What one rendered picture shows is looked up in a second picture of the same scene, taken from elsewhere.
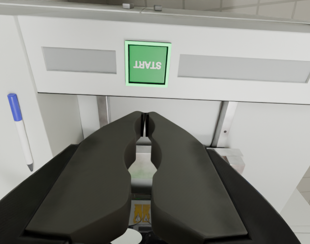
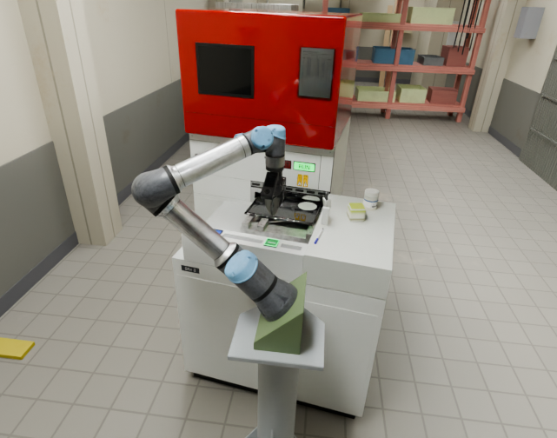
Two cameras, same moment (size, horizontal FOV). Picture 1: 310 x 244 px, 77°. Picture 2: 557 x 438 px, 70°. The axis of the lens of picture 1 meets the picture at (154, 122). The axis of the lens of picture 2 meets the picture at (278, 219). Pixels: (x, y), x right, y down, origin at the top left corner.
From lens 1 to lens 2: 1.52 m
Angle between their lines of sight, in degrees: 31
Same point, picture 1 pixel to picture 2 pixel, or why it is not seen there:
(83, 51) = (288, 248)
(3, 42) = (309, 251)
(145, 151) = (283, 235)
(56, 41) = (295, 250)
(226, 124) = not seen: hidden behind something
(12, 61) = (310, 248)
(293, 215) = (208, 204)
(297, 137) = not seen: hidden behind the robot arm
